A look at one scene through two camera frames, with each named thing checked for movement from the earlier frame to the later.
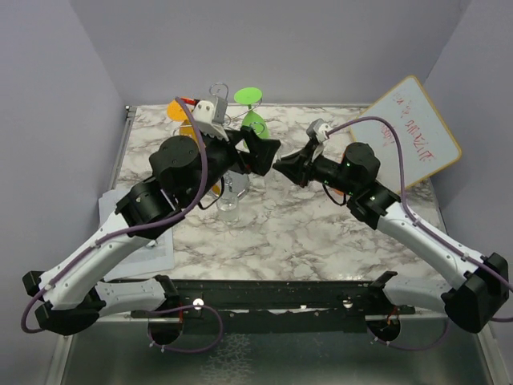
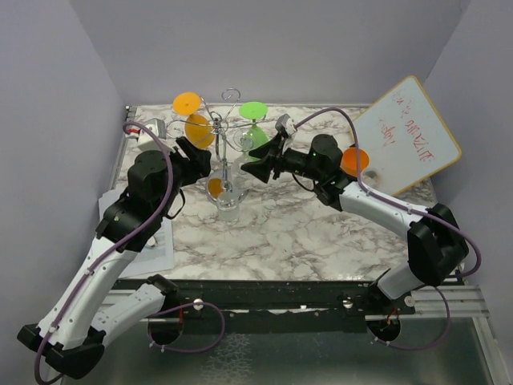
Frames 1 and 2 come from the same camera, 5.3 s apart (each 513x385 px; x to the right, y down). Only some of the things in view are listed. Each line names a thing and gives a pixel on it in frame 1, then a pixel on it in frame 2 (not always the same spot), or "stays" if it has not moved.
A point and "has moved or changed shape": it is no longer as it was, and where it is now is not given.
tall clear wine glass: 274,182 has moved or changed shape
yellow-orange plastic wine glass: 175,113 has moved or changed shape
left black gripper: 260,155 to 196,164
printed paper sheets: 156,257 stays
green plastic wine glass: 251,95 has moved or changed shape
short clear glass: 228,207 stays
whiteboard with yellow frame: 427,145 stays
